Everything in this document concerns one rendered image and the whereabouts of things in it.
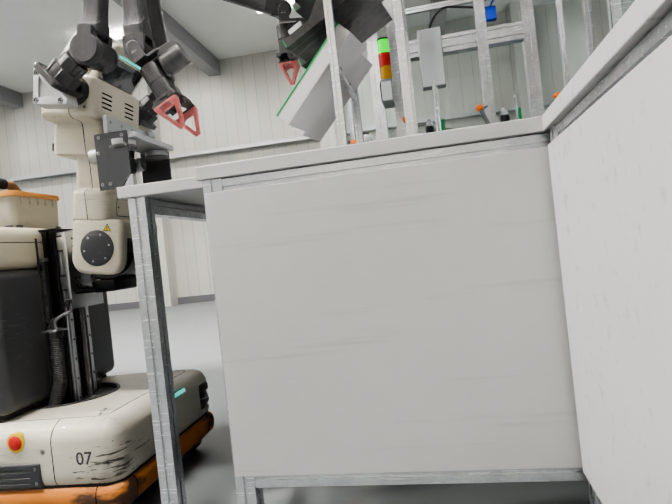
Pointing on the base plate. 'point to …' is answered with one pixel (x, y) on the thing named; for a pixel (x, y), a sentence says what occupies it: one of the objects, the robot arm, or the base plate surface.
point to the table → (167, 191)
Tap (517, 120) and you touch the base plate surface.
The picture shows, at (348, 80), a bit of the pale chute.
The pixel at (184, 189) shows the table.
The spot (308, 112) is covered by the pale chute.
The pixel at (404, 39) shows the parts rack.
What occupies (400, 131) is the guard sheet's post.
